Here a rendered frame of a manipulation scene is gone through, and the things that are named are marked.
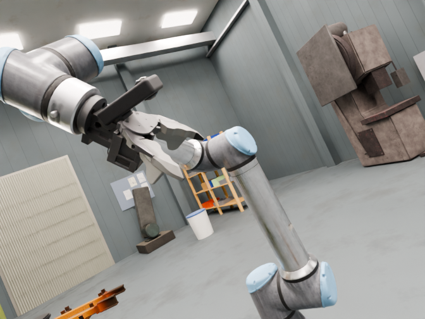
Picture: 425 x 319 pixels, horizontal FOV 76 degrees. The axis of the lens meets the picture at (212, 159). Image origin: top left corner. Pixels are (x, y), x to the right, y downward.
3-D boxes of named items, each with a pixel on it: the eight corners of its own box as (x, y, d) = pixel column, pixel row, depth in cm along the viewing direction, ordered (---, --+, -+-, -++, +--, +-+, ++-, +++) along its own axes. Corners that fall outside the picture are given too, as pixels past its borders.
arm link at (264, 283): (266, 300, 124) (250, 264, 124) (301, 295, 115) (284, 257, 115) (254, 323, 111) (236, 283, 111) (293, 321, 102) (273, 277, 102)
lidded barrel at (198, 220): (193, 240, 650) (183, 217, 652) (210, 230, 673) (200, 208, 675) (200, 241, 607) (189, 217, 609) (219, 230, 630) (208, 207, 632)
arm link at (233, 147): (300, 290, 116) (214, 135, 108) (343, 285, 107) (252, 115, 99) (295, 320, 103) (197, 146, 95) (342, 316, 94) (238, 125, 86)
